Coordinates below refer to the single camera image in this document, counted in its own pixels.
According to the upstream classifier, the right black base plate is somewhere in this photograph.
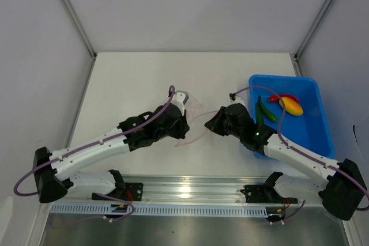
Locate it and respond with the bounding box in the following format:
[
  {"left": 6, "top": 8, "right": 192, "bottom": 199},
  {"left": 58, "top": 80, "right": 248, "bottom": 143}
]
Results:
[{"left": 240, "top": 185, "right": 298, "bottom": 204}]

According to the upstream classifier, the yellow orange mango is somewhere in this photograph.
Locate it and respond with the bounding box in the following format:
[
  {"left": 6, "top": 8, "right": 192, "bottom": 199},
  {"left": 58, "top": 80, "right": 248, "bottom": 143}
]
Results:
[{"left": 278, "top": 98, "right": 304, "bottom": 116}]

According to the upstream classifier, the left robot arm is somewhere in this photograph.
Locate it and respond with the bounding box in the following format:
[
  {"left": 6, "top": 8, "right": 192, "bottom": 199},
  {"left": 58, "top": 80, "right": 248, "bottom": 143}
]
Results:
[{"left": 33, "top": 102, "right": 190, "bottom": 203}]

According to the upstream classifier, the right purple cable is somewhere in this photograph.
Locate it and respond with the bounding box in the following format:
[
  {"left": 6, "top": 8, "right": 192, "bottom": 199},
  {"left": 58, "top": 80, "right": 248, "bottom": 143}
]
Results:
[{"left": 229, "top": 85, "right": 369, "bottom": 211}]

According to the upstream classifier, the slotted cable duct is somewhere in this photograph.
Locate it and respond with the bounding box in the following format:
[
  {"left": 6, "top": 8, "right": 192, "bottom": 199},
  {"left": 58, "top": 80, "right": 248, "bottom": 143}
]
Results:
[{"left": 50, "top": 202, "right": 268, "bottom": 218}]

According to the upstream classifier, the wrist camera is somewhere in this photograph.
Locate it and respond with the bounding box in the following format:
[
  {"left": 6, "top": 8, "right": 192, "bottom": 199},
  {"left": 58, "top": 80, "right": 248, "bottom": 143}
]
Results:
[
  {"left": 171, "top": 90, "right": 189, "bottom": 115},
  {"left": 229, "top": 93, "right": 246, "bottom": 107}
]

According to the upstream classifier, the clear zip top bag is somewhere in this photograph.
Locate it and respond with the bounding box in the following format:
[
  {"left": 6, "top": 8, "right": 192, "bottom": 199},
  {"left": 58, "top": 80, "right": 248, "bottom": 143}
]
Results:
[{"left": 175, "top": 94, "right": 217, "bottom": 147}]

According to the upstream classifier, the red chili pepper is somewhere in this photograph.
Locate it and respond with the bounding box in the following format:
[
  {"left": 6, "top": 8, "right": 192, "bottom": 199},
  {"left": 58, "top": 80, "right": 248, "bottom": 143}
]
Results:
[{"left": 268, "top": 94, "right": 301, "bottom": 103}]

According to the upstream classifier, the aluminium mounting rail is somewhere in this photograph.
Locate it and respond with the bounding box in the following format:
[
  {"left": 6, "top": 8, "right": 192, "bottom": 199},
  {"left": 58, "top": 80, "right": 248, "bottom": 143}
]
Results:
[{"left": 39, "top": 174, "right": 335, "bottom": 209}]

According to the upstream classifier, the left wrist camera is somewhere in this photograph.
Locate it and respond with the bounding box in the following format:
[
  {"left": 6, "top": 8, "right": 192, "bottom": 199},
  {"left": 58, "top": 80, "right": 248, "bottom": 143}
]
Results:
[{"left": 171, "top": 90, "right": 189, "bottom": 115}]

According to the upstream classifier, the purple cable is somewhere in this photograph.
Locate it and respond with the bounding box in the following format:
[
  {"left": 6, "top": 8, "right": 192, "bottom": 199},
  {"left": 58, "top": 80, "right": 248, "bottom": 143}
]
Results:
[
  {"left": 13, "top": 85, "right": 176, "bottom": 196},
  {"left": 229, "top": 85, "right": 369, "bottom": 211}
]

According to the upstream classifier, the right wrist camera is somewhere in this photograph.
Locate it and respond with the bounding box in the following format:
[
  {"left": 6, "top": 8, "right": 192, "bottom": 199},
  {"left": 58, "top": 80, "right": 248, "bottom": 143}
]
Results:
[{"left": 229, "top": 93, "right": 246, "bottom": 107}]

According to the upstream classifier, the blue plastic tray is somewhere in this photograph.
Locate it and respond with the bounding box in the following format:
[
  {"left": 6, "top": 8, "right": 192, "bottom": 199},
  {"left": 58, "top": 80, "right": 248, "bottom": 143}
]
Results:
[{"left": 248, "top": 75, "right": 336, "bottom": 158}]

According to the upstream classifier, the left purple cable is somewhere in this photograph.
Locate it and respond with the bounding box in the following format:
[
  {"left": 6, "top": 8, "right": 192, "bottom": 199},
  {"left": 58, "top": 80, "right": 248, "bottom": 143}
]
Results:
[{"left": 13, "top": 85, "right": 176, "bottom": 196}]

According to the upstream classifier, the green chili pepper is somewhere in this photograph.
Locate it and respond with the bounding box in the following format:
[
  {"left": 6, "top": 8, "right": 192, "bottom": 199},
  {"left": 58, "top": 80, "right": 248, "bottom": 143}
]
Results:
[{"left": 257, "top": 96, "right": 278, "bottom": 122}]

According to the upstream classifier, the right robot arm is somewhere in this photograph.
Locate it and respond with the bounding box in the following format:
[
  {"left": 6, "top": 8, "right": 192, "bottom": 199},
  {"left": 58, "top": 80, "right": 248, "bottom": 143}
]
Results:
[{"left": 204, "top": 103, "right": 368, "bottom": 221}]

